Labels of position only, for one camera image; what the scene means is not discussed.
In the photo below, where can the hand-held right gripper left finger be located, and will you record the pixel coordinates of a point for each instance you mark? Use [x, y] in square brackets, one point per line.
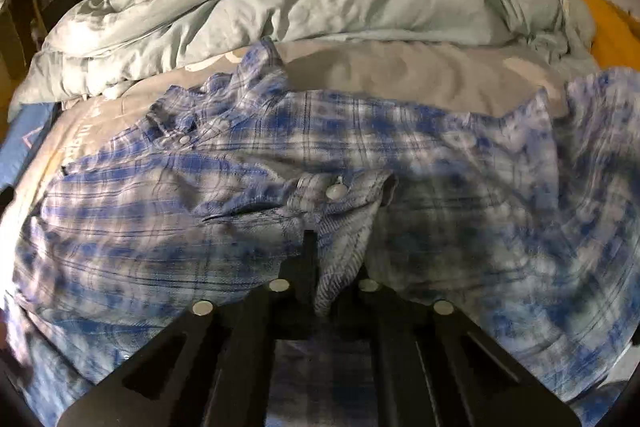
[307, 267]

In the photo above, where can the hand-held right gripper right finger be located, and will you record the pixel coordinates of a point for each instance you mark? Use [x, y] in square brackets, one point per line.
[370, 307]

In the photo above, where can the blue plaid shirt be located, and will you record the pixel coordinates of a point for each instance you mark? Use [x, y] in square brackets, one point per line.
[450, 207]

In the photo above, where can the blue pillow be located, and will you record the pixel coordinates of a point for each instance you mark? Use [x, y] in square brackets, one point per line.
[25, 142]

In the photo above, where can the yellow cushion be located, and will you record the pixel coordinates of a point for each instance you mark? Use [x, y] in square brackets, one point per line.
[615, 37]

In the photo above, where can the wooden bed frame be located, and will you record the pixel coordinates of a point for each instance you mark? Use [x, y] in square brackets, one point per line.
[12, 57]

